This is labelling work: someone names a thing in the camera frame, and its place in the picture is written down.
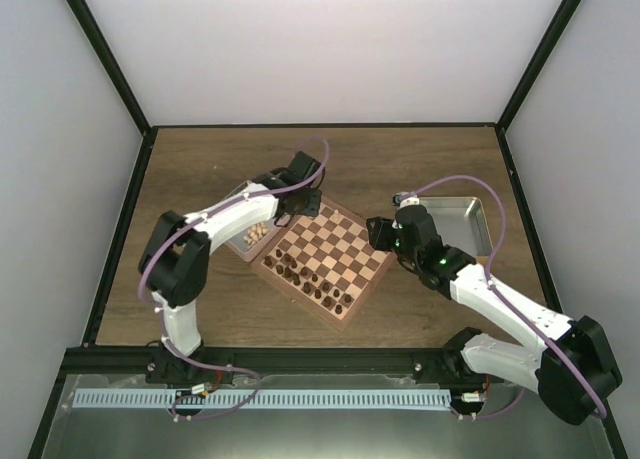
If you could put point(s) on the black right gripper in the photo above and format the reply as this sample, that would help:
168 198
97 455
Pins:
378 238

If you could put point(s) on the wooden chess board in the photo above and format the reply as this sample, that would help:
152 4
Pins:
329 256

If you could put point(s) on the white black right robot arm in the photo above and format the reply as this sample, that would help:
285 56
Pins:
568 363

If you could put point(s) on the pink metal tin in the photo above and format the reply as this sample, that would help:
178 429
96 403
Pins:
252 219

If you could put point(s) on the black aluminium frame rail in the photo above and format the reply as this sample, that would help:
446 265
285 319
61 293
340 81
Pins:
427 365

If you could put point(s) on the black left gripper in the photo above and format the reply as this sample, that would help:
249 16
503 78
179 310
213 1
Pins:
312 208

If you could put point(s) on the yellow bear tin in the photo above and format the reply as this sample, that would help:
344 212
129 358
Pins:
461 223

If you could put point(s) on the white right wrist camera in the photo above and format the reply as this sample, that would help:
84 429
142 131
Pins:
403 199

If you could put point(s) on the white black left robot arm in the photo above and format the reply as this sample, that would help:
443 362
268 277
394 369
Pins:
175 262

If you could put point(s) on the light blue slotted cable duct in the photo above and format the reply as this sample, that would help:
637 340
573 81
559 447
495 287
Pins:
401 399

